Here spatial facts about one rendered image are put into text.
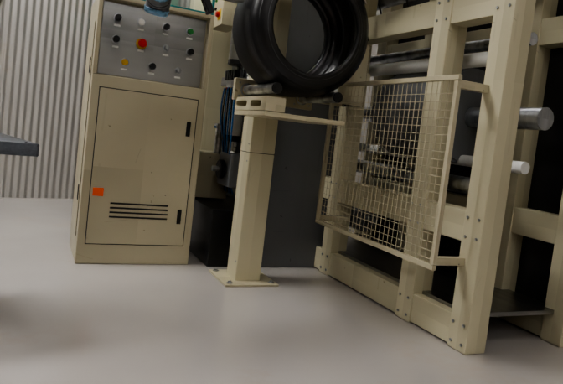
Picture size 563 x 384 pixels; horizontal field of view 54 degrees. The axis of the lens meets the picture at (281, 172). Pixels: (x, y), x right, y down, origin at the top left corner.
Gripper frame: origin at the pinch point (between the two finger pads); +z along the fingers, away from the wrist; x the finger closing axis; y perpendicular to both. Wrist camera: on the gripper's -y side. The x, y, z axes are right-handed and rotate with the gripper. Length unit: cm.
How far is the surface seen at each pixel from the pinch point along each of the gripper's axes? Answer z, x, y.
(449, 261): 80, -60, -80
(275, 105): 19.7, -11.4, -37.2
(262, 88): 16.9, -1.1, -30.8
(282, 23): 29.7, 25.5, 4.6
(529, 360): 116, -74, -109
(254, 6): 3.1, -8.2, -2.0
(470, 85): 71, -60, -17
